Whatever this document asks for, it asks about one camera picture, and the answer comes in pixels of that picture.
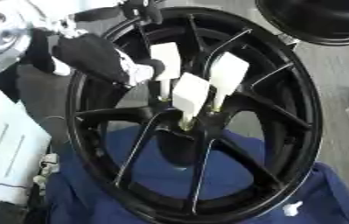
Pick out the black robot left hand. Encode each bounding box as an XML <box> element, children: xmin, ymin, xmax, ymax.
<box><xmin>24</xmin><ymin>0</ymin><xmax>167</xmax><ymax>90</ymax></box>

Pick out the white pin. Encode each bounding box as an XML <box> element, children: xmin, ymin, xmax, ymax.
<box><xmin>207</xmin><ymin>51</ymin><xmax>251</xmax><ymax>112</ymax></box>
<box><xmin>148</xmin><ymin>41</ymin><xmax>184</xmax><ymax>101</ymax></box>
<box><xmin>171</xmin><ymin>72</ymin><xmax>213</xmax><ymax>130</ymax></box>

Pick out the black spoked wheel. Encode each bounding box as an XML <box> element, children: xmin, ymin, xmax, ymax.
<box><xmin>64</xmin><ymin>6</ymin><xmax>325</xmax><ymax>224</ymax></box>

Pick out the black round object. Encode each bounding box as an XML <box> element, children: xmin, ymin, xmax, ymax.
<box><xmin>255</xmin><ymin>0</ymin><xmax>349</xmax><ymax>46</ymax></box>

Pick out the small white piece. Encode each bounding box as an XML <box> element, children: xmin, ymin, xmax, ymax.
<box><xmin>281</xmin><ymin>200</ymin><xmax>304</xmax><ymax>218</ymax></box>

